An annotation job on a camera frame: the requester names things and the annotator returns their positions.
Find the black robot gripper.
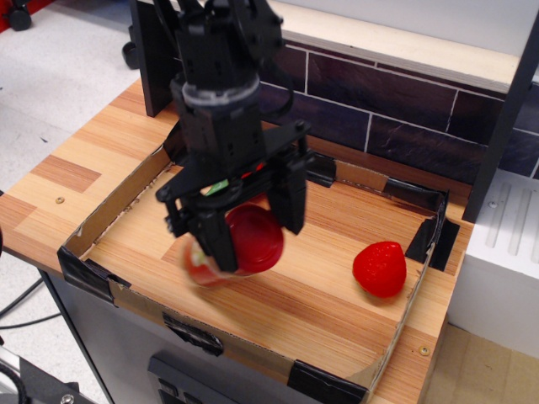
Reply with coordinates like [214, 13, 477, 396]
[157, 82, 312, 273]

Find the basil spice bottle red cap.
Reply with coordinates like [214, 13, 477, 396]
[181, 204, 284, 287]

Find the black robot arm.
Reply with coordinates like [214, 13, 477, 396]
[155, 1, 312, 273]

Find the cardboard fence with black tape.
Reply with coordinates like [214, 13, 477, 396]
[58, 106, 452, 403]

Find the red toy chili pepper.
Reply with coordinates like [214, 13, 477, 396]
[200, 162, 270, 198]

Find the red toy strawberry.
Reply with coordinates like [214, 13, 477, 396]
[352, 241, 407, 298]

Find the black chair caster wheel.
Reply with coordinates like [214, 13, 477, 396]
[121, 25, 139, 70]

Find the dark brick pattern back panel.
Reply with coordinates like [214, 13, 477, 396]
[130, 0, 539, 224]

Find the white grooved side cabinet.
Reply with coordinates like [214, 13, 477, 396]
[448, 170, 538, 357]

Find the black device bottom left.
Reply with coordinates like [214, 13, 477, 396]
[1, 340, 92, 403]

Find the black caster wheel top left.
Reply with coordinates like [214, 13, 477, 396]
[1, 0, 32, 31]

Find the black floor cable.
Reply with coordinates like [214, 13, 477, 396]
[0, 277, 62, 330]

